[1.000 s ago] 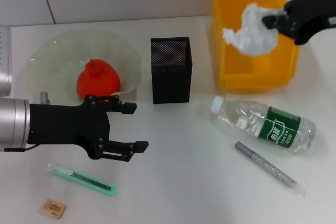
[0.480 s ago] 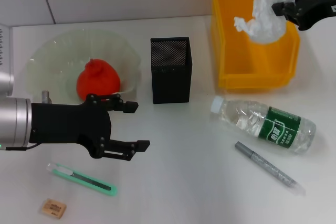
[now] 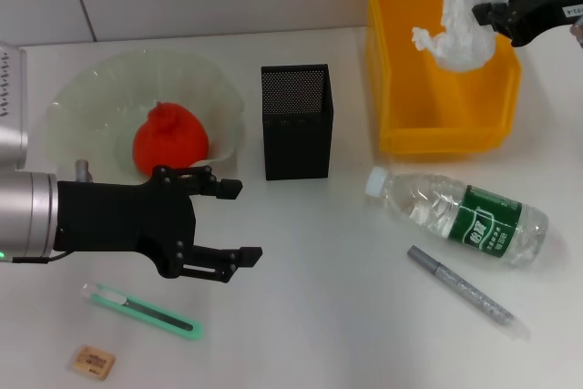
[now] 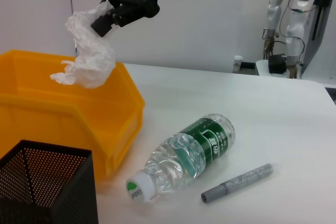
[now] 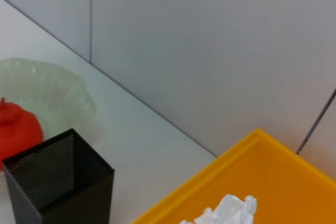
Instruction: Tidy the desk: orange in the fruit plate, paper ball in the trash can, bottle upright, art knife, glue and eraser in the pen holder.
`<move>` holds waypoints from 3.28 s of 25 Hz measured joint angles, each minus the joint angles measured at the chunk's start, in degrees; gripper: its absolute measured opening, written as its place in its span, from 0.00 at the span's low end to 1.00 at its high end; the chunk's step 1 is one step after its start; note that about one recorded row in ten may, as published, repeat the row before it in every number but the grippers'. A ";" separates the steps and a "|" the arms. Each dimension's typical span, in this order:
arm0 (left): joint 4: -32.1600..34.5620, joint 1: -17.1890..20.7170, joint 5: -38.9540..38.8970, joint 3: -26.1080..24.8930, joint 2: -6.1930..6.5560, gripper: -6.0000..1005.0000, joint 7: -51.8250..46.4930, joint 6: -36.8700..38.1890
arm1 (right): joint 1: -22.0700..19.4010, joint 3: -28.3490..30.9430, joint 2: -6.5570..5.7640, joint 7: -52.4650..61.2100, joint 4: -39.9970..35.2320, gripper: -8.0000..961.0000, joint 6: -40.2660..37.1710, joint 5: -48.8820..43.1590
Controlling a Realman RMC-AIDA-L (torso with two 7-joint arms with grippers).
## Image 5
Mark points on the white paper ball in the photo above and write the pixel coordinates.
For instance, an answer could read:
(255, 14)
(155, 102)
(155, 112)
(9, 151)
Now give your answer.
(231, 211)

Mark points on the red orange fruit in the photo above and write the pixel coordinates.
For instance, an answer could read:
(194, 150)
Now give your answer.
(18, 132)

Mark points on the translucent green fruit plate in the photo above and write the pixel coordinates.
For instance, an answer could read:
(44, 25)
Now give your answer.
(52, 87)

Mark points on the black mesh pen holder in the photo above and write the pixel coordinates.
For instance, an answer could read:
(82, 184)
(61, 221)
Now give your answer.
(86, 200)

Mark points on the yellow plastic bin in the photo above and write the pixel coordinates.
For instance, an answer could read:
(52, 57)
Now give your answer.
(275, 171)

